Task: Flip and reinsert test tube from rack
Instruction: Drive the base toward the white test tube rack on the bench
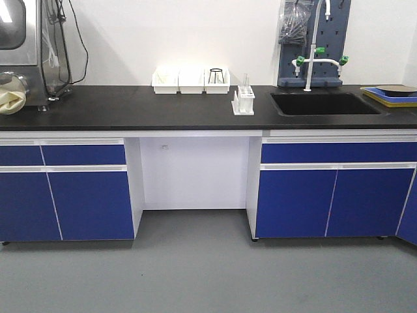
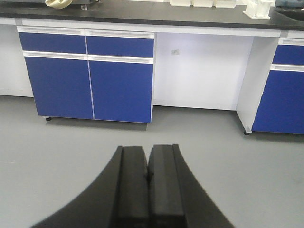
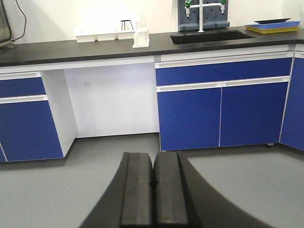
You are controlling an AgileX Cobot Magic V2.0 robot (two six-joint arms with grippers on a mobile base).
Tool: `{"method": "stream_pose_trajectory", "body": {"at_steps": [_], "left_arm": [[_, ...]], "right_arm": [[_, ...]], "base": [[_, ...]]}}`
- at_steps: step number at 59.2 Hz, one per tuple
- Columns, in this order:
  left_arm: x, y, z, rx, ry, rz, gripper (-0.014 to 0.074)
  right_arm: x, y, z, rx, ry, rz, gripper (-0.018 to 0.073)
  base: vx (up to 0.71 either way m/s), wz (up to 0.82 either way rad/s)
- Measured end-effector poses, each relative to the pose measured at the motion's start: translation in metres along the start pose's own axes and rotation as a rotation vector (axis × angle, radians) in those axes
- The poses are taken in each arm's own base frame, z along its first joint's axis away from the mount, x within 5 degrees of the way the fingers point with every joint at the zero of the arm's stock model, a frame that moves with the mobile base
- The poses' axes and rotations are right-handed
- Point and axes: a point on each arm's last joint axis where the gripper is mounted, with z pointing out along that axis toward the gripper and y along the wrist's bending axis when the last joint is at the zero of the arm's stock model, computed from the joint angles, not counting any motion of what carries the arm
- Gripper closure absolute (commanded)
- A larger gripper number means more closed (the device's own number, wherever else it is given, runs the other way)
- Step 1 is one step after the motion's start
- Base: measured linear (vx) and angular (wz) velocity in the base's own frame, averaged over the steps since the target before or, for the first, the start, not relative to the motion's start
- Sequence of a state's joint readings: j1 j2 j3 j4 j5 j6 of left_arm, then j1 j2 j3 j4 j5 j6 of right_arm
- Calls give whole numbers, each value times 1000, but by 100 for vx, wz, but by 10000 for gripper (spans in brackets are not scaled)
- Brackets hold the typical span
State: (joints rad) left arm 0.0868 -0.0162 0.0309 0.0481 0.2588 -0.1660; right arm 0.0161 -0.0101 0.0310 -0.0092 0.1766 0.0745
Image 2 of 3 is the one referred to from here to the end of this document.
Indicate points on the right white storage bin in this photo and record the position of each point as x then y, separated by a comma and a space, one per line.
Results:
225, 3

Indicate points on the blue right lab cabinet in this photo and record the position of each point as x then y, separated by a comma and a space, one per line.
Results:
281, 108

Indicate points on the middle white storage bin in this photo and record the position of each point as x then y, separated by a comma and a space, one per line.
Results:
202, 3

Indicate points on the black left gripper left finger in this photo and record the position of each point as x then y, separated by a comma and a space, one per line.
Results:
117, 198

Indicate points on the left white storage bin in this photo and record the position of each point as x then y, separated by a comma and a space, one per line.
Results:
184, 3

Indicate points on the black lab countertop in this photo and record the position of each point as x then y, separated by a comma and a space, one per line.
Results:
151, 13

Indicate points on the white wall socket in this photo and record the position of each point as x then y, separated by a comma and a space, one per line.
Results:
175, 52

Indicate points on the white test tube rack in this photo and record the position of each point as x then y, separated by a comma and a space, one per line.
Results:
259, 9

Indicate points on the blue double-door lab cabinet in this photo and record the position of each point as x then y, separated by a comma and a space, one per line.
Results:
90, 74

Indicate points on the white storage bin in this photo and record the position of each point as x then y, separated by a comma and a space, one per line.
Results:
202, 3
184, 3
225, 3

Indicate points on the beige cloth bag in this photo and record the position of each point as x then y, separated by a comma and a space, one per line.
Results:
58, 4

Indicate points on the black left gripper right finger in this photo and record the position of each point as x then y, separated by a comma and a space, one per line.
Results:
176, 198

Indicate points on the black sink basin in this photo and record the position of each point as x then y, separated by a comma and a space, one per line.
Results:
293, 13

